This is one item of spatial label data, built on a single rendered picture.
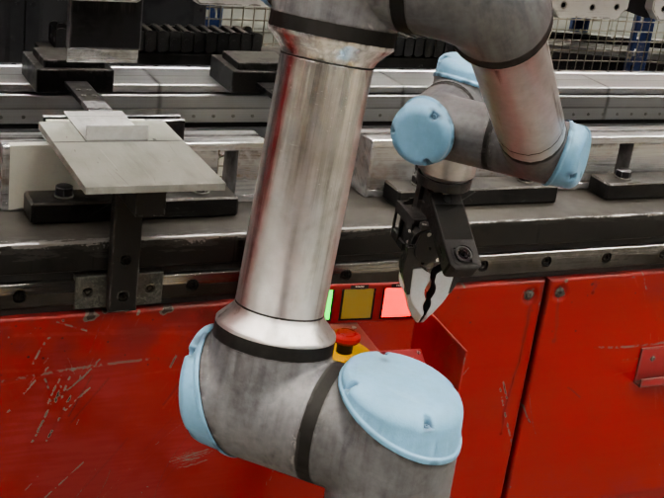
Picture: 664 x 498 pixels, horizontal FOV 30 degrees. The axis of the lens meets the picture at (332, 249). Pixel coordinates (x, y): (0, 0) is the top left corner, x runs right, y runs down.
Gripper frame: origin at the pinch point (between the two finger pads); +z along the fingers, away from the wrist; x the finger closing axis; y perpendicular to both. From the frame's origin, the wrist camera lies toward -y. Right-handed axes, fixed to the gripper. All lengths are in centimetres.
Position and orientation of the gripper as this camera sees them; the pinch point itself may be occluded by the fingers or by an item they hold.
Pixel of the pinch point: (422, 316)
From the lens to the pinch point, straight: 166.2
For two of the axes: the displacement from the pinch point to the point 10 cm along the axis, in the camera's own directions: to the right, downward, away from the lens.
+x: -9.3, 0.2, -3.6
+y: -3.2, -4.7, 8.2
